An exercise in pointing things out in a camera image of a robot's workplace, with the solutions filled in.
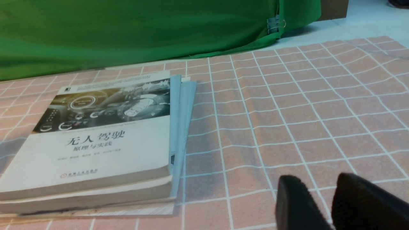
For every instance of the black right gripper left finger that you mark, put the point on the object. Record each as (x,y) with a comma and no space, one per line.
(295,207)

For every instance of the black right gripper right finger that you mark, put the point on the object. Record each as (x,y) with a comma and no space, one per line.
(361,205)

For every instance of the pink checkered tablecloth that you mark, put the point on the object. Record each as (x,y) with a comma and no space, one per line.
(312,111)

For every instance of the bottom thin book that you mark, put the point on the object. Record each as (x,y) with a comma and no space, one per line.
(151,208)

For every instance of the metal binder clip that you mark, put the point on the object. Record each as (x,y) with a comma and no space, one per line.
(274,24)

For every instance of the white top book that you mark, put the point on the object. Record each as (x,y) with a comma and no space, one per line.
(96,134)

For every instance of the brown cardboard box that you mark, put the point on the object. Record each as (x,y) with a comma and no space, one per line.
(333,9)

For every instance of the green backdrop cloth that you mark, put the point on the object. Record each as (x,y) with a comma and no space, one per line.
(46,37)

